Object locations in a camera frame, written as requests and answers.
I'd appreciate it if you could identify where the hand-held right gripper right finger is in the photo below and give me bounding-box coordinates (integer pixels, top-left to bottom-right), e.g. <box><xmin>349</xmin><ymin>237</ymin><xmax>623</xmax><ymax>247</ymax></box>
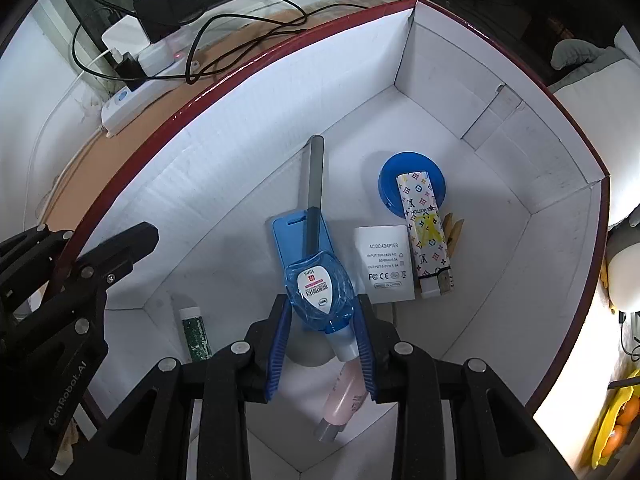
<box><xmin>352</xmin><ymin>292</ymin><xmax>576</xmax><ymax>480</ymax></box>

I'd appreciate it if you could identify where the white power strip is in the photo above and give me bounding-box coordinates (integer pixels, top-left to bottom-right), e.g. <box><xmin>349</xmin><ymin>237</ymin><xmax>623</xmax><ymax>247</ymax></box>
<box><xmin>100</xmin><ymin>40</ymin><xmax>201</xmax><ymax>137</ymax></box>

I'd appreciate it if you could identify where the white charger brick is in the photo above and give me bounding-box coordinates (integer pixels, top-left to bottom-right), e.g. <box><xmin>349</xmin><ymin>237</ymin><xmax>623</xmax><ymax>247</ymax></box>
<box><xmin>101</xmin><ymin>15</ymin><xmax>151</xmax><ymax>52</ymax></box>

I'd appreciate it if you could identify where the small clear blue bottle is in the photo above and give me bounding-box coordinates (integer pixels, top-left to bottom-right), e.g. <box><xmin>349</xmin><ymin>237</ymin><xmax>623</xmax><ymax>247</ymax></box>
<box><xmin>284</xmin><ymin>255</ymin><xmax>363</xmax><ymax>362</ymax></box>

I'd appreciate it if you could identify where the yellow fruit bowl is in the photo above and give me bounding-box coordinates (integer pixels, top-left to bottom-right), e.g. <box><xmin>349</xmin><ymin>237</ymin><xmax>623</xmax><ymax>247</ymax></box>
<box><xmin>592</xmin><ymin>367</ymin><xmax>640</xmax><ymax>472</ymax></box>

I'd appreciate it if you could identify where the black cable with inline switch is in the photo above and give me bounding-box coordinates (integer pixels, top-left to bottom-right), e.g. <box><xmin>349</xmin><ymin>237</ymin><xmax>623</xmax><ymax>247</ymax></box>
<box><xmin>617</xmin><ymin>310</ymin><xmax>640</xmax><ymax>361</ymax></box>

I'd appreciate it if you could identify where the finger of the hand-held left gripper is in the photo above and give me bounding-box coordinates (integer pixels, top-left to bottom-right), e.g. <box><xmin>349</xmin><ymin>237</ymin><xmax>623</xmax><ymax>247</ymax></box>
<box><xmin>75</xmin><ymin>221</ymin><xmax>160</xmax><ymax>287</ymax></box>
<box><xmin>0</xmin><ymin>225</ymin><xmax>77</xmax><ymax>311</ymax></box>

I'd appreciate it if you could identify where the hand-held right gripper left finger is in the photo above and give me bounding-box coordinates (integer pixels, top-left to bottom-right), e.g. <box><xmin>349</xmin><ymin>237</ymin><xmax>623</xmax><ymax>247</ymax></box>
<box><xmin>87</xmin><ymin>294</ymin><xmax>293</xmax><ymax>480</ymax></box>

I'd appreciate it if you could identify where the black plug charger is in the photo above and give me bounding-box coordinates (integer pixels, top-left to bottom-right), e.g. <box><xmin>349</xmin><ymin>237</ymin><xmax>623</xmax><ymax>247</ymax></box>
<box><xmin>112</xmin><ymin>50</ymin><xmax>149</xmax><ymax>87</ymax></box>

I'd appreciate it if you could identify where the white patterned lighter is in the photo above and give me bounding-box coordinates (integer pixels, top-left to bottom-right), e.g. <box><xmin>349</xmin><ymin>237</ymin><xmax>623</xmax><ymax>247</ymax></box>
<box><xmin>395</xmin><ymin>171</ymin><xmax>457</xmax><ymax>300</ymax></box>

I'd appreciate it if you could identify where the white cable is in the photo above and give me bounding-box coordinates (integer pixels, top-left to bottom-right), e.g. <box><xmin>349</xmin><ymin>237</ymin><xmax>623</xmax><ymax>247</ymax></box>
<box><xmin>27</xmin><ymin>47</ymin><xmax>121</xmax><ymax>221</ymax></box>

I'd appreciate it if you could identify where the black power adapter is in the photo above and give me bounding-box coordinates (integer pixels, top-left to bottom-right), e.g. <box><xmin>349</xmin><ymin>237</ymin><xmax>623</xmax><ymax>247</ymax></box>
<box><xmin>132</xmin><ymin>0</ymin><xmax>206</xmax><ymax>44</ymax></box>

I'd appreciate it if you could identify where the green lip balm tube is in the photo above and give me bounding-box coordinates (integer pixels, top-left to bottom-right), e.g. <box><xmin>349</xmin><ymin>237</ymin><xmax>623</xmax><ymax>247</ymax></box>
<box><xmin>178</xmin><ymin>305</ymin><xmax>213</xmax><ymax>362</ymax></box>

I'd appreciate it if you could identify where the pink bottle grey cap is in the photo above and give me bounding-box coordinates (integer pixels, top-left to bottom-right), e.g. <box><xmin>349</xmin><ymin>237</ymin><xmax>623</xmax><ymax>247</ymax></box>
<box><xmin>314</xmin><ymin>360</ymin><xmax>371</xmax><ymax>445</ymax></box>

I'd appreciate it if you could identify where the orange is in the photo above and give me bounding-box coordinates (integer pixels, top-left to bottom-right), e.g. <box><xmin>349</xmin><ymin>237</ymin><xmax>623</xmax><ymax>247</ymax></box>
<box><xmin>617</xmin><ymin>400</ymin><xmax>640</xmax><ymax>428</ymax></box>
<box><xmin>600</xmin><ymin>425</ymin><xmax>626</xmax><ymax>458</ymax></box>

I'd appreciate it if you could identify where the small penguin plush toy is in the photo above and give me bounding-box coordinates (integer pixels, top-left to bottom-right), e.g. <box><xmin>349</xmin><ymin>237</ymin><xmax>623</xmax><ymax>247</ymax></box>
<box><xmin>602</xmin><ymin>225</ymin><xmax>640</xmax><ymax>313</ymax></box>

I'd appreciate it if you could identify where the blue round tin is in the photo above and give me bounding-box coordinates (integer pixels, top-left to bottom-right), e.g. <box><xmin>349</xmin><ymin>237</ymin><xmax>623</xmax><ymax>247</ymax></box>
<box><xmin>378</xmin><ymin>152</ymin><xmax>447</xmax><ymax>221</ymax></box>

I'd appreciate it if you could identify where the wooden clothespin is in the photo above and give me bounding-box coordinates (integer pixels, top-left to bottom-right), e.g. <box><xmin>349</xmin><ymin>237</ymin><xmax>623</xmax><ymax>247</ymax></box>
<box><xmin>442</xmin><ymin>214</ymin><xmax>465</xmax><ymax>267</ymax></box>

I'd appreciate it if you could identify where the large penguin plush toy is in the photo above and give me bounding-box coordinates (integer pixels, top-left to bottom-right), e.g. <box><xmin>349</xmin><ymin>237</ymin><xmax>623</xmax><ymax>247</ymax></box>
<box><xmin>549</xmin><ymin>25</ymin><xmax>640</xmax><ymax>228</ymax></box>

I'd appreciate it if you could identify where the black cable with plug tip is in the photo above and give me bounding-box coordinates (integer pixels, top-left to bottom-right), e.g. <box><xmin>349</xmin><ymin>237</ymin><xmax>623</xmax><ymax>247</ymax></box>
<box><xmin>185</xmin><ymin>2</ymin><xmax>371</xmax><ymax>86</ymax></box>

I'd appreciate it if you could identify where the white power adapter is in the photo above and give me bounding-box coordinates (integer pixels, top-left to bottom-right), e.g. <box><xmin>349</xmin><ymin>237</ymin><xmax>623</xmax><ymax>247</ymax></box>
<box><xmin>353</xmin><ymin>225</ymin><xmax>417</xmax><ymax>305</ymax></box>

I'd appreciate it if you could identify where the white cardboard box red rim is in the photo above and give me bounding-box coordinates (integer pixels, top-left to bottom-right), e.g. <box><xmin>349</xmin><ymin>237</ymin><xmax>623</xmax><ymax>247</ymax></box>
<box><xmin>45</xmin><ymin>0</ymin><xmax>612</xmax><ymax>480</ymax></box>

